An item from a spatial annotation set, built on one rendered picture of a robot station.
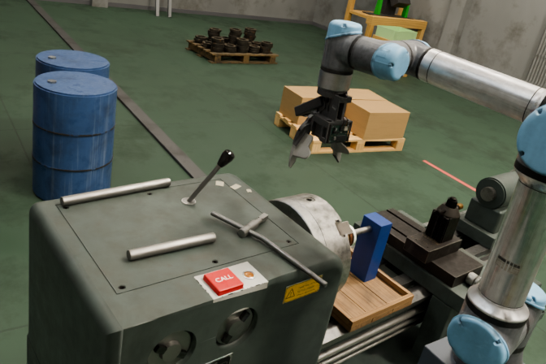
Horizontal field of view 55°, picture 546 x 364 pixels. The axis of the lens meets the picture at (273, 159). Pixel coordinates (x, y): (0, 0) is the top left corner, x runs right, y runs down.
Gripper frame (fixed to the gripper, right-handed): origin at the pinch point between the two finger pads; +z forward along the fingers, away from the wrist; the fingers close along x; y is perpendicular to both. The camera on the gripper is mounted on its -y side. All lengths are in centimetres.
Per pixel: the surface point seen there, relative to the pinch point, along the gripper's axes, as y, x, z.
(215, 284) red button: 19.9, -34.7, 13.5
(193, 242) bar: 5.7, -33.2, 12.7
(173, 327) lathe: 23, -44, 18
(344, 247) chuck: 3.7, 13.7, 24.9
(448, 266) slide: 1, 68, 46
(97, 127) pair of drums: -230, 8, 78
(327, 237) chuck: 2.1, 8.2, 21.7
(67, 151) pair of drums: -231, -10, 93
